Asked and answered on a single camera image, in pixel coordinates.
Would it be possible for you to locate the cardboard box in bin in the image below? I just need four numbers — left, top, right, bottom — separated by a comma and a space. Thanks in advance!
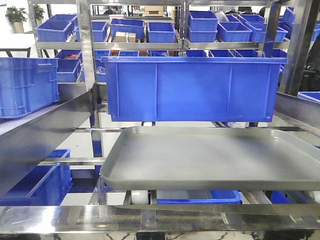
115, 31, 136, 43

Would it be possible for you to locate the grey metal tray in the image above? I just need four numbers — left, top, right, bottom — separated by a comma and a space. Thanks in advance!
100, 126, 320, 191

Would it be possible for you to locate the large blue plastic bin centre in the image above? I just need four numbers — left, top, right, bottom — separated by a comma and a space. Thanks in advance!
101, 56, 287, 122

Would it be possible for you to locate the stainless steel shelf rack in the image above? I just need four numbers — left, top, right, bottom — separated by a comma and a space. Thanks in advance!
0, 0, 320, 240

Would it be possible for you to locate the blue crate on left shelf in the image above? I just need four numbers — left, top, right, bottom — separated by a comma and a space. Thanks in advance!
0, 57, 60, 119

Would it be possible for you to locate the large blue crate lower left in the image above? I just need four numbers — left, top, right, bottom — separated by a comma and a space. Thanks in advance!
0, 165, 74, 206

